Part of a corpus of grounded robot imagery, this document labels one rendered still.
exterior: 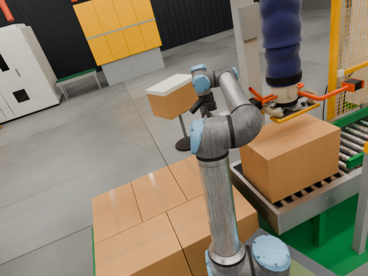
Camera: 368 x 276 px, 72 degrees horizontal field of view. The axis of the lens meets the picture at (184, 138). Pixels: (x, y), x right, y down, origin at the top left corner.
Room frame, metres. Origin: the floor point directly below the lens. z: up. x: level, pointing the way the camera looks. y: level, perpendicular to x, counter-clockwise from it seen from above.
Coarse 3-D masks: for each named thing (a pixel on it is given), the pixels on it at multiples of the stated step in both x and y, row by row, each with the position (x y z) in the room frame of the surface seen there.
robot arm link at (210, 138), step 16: (192, 128) 0.73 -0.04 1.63; (208, 128) 0.71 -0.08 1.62; (224, 128) 0.70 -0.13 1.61; (192, 144) 0.70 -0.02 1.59; (208, 144) 0.69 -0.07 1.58; (224, 144) 0.68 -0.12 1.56; (208, 160) 0.68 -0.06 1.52; (224, 160) 0.69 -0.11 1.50; (208, 176) 0.68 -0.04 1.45; (224, 176) 0.68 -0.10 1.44; (208, 192) 0.68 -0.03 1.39; (224, 192) 0.67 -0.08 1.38; (208, 208) 0.68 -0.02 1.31; (224, 208) 0.66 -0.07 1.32; (224, 224) 0.65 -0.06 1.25; (224, 240) 0.64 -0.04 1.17; (208, 256) 0.68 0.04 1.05; (224, 256) 0.63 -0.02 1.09; (240, 256) 0.62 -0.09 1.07; (208, 272) 0.63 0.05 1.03; (224, 272) 0.61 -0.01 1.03; (240, 272) 0.60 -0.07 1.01
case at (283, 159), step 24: (288, 120) 1.71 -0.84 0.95; (312, 120) 1.62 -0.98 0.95; (264, 144) 1.49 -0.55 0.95; (288, 144) 1.41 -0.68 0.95; (312, 144) 1.38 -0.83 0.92; (336, 144) 1.42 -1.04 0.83; (264, 168) 1.35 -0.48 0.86; (288, 168) 1.34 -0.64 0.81; (312, 168) 1.38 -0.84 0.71; (336, 168) 1.42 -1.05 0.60; (264, 192) 1.38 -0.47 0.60; (288, 192) 1.33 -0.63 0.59
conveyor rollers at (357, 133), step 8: (360, 120) 2.00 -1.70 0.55; (344, 128) 1.96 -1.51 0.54; (352, 128) 1.92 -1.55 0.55; (360, 128) 1.89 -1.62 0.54; (344, 136) 1.86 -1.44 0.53; (352, 136) 1.80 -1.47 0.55; (360, 136) 1.80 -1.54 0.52; (344, 144) 1.76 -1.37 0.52; (352, 144) 1.70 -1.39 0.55; (360, 144) 1.70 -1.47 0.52; (344, 152) 1.67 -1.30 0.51; (352, 152) 1.60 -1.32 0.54; (344, 160) 1.57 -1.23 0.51; (344, 168) 1.47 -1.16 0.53; (352, 168) 1.43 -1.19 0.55; (320, 184) 1.38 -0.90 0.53; (304, 192) 1.33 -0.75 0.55; (280, 200) 1.32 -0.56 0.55
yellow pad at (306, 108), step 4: (300, 104) 1.53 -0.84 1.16; (304, 104) 1.48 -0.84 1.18; (308, 104) 1.50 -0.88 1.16; (312, 104) 1.48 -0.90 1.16; (316, 104) 1.48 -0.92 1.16; (300, 108) 1.47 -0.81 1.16; (304, 108) 1.46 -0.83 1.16; (308, 108) 1.45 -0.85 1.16; (312, 108) 1.46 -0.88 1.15; (284, 112) 1.46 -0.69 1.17; (288, 112) 1.45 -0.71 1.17; (292, 112) 1.45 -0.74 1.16; (296, 112) 1.44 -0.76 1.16; (300, 112) 1.43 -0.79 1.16; (304, 112) 1.44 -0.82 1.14; (284, 116) 1.43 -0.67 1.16; (288, 116) 1.43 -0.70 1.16; (292, 116) 1.42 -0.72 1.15; (296, 116) 1.43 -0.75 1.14; (276, 120) 1.42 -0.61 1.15; (280, 120) 1.40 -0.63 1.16; (284, 120) 1.40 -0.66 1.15
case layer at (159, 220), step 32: (192, 160) 2.13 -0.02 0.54; (128, 192) 1.92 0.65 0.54; (160, 192) 1.79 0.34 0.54; (192, 192) 1.67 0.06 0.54; (96, 224) 1.62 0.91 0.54; (128, 224) 1.52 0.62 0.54; (160, 224) 1.42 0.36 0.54; (192, 224) 1.33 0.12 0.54; (256, 224) 1.28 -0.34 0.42; (96, 256) 1.29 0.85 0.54; (128, 256) 1.21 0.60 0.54; (160, 256) 1.14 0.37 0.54; (192, 256) 1.16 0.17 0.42
